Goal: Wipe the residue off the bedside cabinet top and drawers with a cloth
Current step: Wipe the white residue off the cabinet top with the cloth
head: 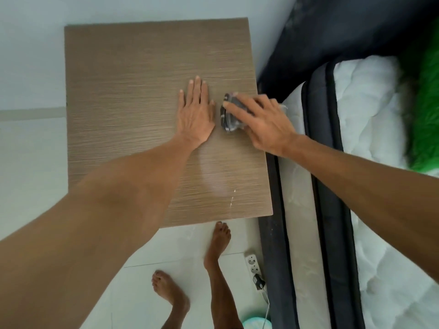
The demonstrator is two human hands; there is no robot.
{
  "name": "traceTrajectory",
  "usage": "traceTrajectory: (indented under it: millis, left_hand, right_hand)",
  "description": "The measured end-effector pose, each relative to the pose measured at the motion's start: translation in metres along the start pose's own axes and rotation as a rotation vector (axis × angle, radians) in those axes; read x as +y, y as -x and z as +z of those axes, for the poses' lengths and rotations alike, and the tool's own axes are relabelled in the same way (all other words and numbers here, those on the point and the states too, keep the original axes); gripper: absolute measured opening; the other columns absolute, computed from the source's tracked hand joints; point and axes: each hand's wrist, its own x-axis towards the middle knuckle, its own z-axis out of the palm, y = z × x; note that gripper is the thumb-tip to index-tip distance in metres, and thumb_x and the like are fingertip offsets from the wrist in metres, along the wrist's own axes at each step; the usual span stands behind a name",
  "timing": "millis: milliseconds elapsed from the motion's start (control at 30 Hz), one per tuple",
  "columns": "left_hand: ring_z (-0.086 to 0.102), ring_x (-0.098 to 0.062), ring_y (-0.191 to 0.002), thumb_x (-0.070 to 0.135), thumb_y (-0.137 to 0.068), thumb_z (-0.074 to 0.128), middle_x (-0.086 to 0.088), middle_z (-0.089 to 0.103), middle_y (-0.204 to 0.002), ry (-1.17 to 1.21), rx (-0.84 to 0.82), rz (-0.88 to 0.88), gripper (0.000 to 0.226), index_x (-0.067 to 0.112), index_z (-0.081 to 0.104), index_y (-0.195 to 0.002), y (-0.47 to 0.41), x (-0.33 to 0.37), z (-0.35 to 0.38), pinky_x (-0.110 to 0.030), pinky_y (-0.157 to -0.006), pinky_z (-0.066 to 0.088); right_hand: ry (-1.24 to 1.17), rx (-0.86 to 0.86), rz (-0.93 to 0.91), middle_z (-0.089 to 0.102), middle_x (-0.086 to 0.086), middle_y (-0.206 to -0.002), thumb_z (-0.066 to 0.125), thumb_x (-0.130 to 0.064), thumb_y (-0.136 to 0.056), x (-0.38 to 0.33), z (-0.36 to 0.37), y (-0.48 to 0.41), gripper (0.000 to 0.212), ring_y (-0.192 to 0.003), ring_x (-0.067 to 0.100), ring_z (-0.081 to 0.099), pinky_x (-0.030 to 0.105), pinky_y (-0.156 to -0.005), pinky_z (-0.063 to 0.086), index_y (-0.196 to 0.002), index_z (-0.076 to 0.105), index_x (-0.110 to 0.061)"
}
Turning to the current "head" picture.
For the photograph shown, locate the person's right hand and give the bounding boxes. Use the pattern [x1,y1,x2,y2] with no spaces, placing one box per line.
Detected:
[222,92,304,158]

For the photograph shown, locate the person's left hand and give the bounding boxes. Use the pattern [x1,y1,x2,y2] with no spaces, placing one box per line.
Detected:
[178,75,217,150]

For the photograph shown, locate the clear jar with dark lid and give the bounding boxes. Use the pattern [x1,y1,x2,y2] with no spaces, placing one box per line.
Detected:
[219,93,287,134]

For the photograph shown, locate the person's right forearm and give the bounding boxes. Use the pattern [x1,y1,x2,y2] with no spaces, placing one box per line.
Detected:
[279,133,439,285]

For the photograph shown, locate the person's left forearm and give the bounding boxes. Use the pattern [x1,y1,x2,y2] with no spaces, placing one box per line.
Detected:
[0,133,203,329]

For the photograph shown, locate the white quilted mattress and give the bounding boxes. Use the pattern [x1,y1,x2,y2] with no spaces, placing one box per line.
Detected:
[284,55,439,329]

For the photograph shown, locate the dark headboard cushion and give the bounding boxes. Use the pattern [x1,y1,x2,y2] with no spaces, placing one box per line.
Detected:
[257,0,439,100]

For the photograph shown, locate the white power strip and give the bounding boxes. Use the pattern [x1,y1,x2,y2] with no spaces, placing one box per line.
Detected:
[244,253,263,282]

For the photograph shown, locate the person's right leg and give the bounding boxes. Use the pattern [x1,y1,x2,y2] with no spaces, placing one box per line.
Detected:
[204,221,245,329]

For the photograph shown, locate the person's leg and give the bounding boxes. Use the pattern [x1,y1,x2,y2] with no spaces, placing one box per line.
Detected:
[204,221,245,329]
[152,269,191,329]

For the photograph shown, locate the green blanket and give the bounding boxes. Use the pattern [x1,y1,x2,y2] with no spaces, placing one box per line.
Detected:
[399,15,439,176]

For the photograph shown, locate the person's left leg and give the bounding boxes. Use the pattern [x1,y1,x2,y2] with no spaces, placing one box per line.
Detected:
[152,269,191,329]

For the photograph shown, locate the teal round object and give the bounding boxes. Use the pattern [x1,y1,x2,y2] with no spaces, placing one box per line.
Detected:
[241,316,274,329]

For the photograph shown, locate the dark bed frame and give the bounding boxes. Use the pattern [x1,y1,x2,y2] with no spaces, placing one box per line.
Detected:
[257,82,300,329]

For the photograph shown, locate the white cable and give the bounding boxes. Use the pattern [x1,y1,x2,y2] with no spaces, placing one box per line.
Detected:
[260,288,274,320]

